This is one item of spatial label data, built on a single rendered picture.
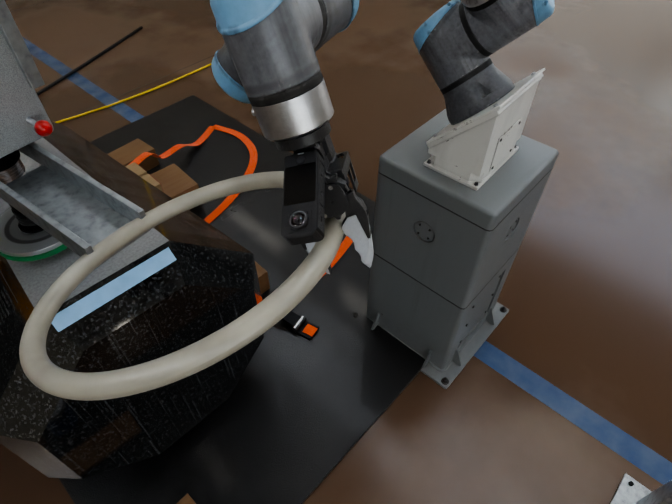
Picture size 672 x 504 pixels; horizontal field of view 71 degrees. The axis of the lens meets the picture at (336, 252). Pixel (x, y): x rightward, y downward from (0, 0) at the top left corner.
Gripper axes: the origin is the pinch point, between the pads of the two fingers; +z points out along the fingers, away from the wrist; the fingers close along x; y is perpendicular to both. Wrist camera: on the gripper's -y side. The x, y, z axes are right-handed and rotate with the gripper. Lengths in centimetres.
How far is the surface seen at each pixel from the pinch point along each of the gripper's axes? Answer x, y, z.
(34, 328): 41.4, -12.4, -7.1
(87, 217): 52, 17, -9
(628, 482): -51, 44, 138
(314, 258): 0.7, -7.6, -7.3
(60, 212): 58, 18, -11
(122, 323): 67, 22, 21
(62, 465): 98, 5, 53
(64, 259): 80, 31, 6
